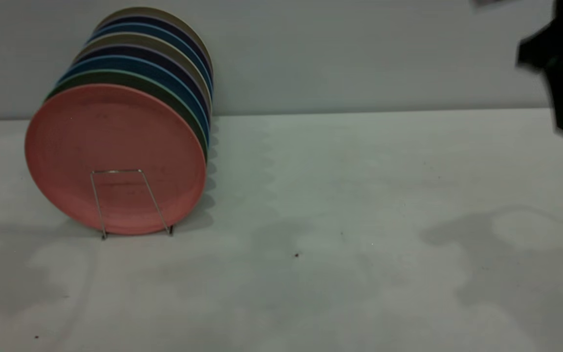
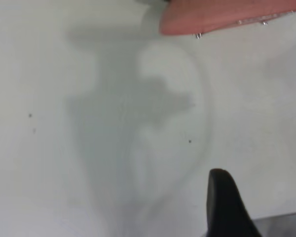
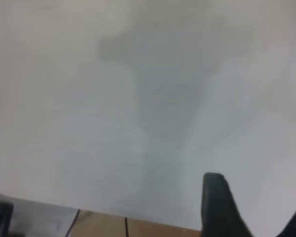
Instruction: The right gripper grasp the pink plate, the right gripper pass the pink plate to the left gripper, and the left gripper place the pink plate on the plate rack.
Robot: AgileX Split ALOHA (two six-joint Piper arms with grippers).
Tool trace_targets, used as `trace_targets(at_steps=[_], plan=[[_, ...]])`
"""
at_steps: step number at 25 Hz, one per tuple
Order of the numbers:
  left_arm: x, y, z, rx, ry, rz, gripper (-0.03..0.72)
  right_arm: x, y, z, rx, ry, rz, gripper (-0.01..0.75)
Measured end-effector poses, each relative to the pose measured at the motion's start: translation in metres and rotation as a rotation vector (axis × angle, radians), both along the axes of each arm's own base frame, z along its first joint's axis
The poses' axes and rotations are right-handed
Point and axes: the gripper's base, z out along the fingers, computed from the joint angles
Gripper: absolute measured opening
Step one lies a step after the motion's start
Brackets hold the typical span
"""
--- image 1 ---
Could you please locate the green round plate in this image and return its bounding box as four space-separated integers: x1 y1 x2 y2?
46 69 209 163

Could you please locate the pink round plate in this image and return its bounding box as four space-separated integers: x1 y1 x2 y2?
24 84 207 236

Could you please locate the metal wire plate rack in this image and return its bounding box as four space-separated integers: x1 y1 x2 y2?
90 169 174 241

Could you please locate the blue round plate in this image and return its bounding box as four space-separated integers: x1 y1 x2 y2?
58 55 211 147
87 23 213 94

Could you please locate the dark purple round plate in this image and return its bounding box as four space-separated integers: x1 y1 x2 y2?
71 45 212 129
95 16 214 80

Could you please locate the beige round plate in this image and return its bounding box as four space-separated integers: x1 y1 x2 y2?
74 33 213 116
97 6 214 75

